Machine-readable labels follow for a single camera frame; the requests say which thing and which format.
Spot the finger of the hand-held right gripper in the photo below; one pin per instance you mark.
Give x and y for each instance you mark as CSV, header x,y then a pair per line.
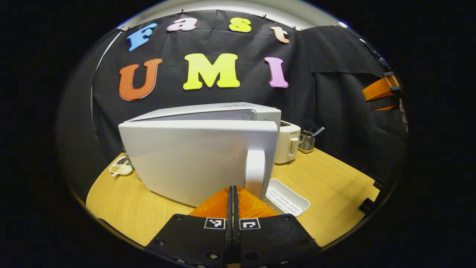
x,y
379,87

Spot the white microwave oven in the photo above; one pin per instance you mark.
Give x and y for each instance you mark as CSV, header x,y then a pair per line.
x,y
193,160

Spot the white plastic tray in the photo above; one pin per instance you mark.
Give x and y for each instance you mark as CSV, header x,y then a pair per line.
x,y
286,197

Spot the small white divided dish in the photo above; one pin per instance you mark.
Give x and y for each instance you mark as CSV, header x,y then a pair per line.
x,y
122,169

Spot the metal utensil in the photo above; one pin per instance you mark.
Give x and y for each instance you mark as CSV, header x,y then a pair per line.
x,y
318,131

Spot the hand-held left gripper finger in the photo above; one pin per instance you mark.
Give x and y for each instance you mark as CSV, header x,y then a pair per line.
x,y
236,242
229,242

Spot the white toaster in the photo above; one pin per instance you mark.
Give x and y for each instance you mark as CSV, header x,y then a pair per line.
x,y
286,145

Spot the black table bracket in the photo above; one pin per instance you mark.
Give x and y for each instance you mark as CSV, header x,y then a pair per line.
x,y
379,184
367,206

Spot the ceiling light panel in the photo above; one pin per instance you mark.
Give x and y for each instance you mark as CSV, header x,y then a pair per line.
x,y
342,24

